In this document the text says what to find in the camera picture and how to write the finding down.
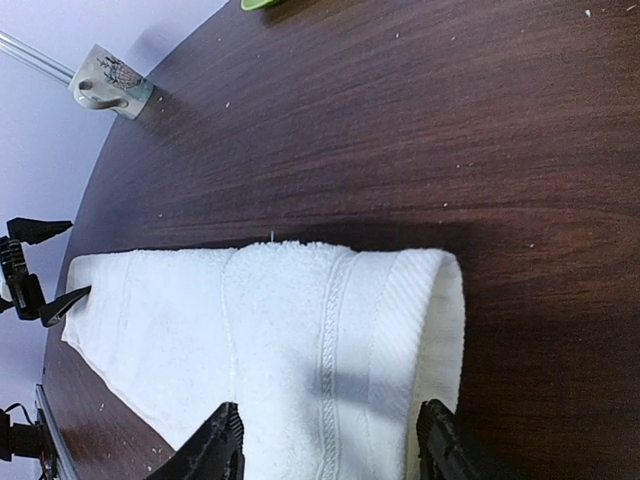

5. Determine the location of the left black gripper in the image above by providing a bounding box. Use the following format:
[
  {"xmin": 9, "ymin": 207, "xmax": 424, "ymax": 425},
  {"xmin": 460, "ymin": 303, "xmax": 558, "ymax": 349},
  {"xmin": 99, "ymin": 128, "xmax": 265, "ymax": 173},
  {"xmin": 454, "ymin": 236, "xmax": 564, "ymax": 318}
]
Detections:
[{"xmin": 1, "ymin": 217, "xmax": 91, "ymax": 328}]

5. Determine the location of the green saucer plate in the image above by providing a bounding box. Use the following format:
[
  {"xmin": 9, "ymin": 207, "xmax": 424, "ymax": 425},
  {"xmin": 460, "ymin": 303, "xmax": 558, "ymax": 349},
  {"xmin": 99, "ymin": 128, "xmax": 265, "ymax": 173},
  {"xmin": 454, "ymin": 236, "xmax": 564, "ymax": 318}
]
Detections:
[{"xmin": 240, "ymin": 0, "xmax": 282, "ymax": 12}]

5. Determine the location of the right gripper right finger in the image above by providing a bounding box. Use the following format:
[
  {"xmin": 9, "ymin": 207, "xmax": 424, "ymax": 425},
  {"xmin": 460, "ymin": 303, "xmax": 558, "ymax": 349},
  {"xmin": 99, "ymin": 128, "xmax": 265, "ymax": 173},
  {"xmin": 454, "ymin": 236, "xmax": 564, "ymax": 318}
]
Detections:
[{"xmin": 416, "ymin": 399, "xmax": 520, "ymax": 480}]

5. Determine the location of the left aluminium frame post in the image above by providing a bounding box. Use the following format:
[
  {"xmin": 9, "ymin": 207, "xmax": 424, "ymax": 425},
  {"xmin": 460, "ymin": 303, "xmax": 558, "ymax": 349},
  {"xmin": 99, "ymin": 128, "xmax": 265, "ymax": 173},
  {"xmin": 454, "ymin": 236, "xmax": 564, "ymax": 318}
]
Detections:
[{"xmin": 0, "ymin": 32, "xmax": 75, "ymax": 87}]

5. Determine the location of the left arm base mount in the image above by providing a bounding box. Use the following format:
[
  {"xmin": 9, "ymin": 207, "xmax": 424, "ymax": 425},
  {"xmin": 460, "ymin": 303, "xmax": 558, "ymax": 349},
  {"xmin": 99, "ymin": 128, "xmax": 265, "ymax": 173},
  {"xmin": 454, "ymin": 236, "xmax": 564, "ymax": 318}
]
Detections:
[{"xmin": 1, "ymin": 402, "xmax": 55, "ymax": 480}]

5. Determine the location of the patterned ceramic mug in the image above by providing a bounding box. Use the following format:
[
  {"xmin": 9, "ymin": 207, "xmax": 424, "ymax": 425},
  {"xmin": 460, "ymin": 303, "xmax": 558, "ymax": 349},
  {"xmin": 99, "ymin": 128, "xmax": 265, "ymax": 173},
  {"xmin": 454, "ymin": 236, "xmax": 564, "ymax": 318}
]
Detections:
[{"xmin": 68, "ymin": 45, "xmax": 155, "ymax": 120}]

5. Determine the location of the white cream towel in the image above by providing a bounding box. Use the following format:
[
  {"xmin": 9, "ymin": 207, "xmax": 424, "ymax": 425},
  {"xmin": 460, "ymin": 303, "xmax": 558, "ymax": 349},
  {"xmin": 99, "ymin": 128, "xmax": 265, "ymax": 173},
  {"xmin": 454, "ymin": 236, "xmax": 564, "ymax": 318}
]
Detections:
[{"xmin": 62, "ymin": 242, "xmax": 465, "ymax": 479}]

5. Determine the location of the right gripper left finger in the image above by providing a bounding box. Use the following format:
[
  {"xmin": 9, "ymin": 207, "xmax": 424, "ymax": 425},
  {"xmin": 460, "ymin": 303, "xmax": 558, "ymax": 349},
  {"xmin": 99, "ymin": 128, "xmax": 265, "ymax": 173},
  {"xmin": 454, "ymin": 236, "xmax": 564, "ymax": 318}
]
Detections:
[{"xmin": 147, "ymin": 402, "xmax": 245, "ymax": 480}]

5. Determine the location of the aluminium front rail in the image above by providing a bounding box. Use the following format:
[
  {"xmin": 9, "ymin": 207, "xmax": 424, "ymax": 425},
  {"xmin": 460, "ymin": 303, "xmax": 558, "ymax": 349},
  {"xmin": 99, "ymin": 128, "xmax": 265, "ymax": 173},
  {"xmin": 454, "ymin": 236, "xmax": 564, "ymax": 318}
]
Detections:
[{"xmin": 35, "ymin": 384, "xmax": 79, "ymax": 480}]

